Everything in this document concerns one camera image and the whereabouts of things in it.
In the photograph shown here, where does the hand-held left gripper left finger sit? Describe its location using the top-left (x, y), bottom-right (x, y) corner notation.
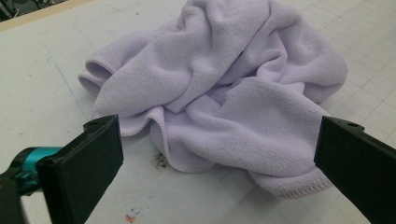
top-left (36, 114), bottom-right (124, 224)

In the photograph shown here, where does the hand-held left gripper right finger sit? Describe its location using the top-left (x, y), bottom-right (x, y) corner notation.
top-left (313, 115), bottom-right (396, 224)

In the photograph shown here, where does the lilac microfibre towel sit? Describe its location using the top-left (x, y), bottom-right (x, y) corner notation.
top-left (78, 0), bottom-right (348, 200)

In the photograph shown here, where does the white foam mat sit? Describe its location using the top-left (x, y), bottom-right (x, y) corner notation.
top-left (0, 0), bottom-right (396, 224)

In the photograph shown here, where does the light wooden table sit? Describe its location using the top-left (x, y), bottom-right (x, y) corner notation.
top-left (0, 0), bottom-right (92, 33)

